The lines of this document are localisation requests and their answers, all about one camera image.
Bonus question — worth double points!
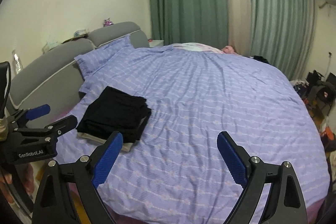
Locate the black pants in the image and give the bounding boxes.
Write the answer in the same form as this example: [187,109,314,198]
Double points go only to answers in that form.
[76,86,151,143]

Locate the left hand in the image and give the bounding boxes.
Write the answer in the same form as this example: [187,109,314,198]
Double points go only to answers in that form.
[1,163,35,204]

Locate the grey padded headboard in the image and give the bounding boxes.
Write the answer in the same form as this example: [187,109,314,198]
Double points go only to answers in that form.
[7,22,149,128]

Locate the purple striped pillow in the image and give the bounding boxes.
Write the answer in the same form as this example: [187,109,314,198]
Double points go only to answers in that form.
[75,34,133,80]

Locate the orange stool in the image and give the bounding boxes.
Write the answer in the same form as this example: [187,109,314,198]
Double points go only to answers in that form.
[321,126,335,146]

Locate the purple toy figure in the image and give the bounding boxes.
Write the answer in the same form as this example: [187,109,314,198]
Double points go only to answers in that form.
[103,18,113,27]

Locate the purple floral bed sheet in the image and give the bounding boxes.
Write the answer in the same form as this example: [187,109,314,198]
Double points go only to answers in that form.
[52,44,331,224]

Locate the black chair with clothes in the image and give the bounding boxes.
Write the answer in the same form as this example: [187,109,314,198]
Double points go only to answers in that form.
[306,70,335,116]

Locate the white nightstand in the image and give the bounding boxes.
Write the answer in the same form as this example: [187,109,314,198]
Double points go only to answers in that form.
[148,39,164,48]

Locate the white pink blanket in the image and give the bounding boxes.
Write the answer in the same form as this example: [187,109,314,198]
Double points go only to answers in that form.
[173,43,238,55]

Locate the light green right curtain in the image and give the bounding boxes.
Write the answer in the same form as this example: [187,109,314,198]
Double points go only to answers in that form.
[251,0,316,80]

